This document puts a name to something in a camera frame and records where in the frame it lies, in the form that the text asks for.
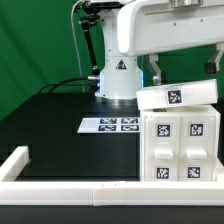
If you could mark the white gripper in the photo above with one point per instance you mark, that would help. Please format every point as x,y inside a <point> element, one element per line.
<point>154,26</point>

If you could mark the white block with markers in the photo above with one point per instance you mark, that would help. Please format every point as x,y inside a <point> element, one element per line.
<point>180,94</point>

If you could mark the white door panel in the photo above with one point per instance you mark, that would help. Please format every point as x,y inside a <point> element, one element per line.
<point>161,146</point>
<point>197,144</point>

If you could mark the white cabinet body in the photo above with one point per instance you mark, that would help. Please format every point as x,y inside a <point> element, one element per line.
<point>179,144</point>

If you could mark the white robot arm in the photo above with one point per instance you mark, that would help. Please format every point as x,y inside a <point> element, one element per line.
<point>121,76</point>

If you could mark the white U-shaped fence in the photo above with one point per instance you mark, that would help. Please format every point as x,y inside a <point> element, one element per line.
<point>13,192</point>

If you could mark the white marker base plate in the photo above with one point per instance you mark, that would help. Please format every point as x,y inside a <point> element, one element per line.
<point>109,125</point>

